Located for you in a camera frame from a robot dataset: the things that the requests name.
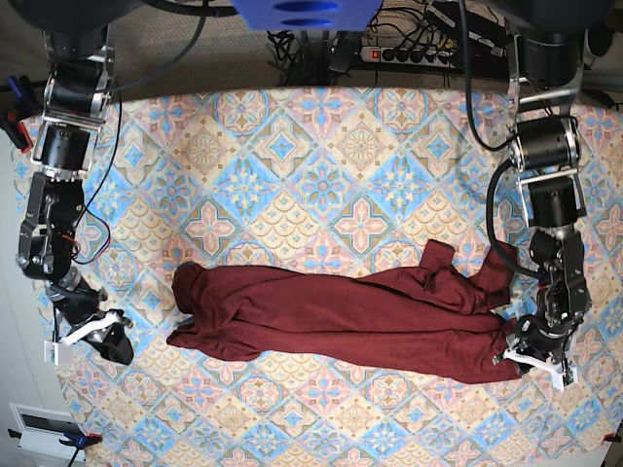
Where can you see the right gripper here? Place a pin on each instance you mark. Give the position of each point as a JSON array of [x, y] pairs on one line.
[[80, 307]]

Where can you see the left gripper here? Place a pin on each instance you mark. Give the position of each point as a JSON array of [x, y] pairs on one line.
[[533, 344]]

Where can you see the dark red t-shirt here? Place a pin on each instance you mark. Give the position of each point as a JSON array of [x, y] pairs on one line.
[[427, 319]]

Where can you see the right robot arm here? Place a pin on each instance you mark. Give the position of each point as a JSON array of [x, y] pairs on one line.
[[79, 47]]

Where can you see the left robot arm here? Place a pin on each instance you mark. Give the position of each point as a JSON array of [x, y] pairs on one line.
[[545, 43]]

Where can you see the blue orange clamp lower left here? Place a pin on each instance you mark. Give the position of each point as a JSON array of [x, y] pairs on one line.
[[79, 441]]

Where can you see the blue orange clamp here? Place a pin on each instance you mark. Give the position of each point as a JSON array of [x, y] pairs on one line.
[[79, 441], [23, 107]]

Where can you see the orange clamp lower right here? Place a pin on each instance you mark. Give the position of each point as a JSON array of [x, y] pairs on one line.
[[613, 438]]

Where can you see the patterned tablecloth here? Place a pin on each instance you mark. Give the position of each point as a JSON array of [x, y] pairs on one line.
[[323, 181]]

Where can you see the blue orange clamp upper left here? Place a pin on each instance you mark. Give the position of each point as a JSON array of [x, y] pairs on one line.
[[23, 107]]

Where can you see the white power strip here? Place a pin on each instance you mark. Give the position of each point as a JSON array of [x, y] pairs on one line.
[[423, 56]]

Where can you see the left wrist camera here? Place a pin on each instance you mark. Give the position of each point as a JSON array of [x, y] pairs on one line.
[[562, 379]]

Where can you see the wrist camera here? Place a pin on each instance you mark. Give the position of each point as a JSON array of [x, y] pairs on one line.
[[562, 379], [57, 353]]

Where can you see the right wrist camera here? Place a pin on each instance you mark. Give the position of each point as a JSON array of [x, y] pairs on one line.
[[57, 353]]

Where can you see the white wall vent box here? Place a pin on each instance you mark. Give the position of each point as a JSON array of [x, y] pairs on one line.
[[41, 432]]

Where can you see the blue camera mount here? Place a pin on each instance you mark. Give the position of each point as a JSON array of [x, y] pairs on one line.
[[347, 15]]

